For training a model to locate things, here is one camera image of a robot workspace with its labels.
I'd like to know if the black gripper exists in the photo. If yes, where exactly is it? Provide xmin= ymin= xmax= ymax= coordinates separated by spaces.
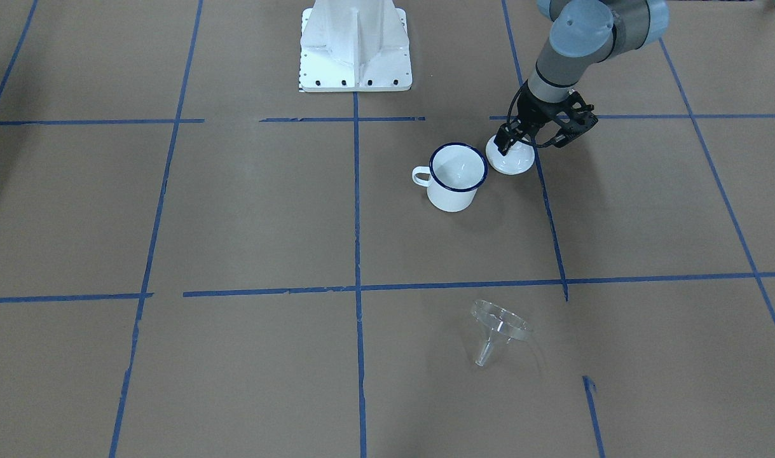
xmin=494 ymin=93 xmax=556 ymax=157

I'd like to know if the white cup lid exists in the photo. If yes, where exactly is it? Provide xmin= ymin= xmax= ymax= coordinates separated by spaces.
xmin=485 ymin=135 xmax=535 ymax=175

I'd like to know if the clear plastic funnel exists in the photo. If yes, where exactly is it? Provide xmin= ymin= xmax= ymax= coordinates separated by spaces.
xmin=470 ymin=300 xmax=533 ymax=368

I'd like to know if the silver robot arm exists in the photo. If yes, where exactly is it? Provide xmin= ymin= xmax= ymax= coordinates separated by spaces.
xmin=487 ymin=1 xmax=670 ymax=156

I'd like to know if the white enamel cup blue rim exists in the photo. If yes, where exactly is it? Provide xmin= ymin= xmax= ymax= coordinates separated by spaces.
xmin=411 ymin=142 xmax=488 ymax=212

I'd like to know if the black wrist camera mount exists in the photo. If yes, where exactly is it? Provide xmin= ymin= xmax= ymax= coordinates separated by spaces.
xmin=547 ymin=90 xmax=598 ymax=148

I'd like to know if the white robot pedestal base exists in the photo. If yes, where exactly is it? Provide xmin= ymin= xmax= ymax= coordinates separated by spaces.
xmin=298 ymin=1 xmax=413 ymax=93

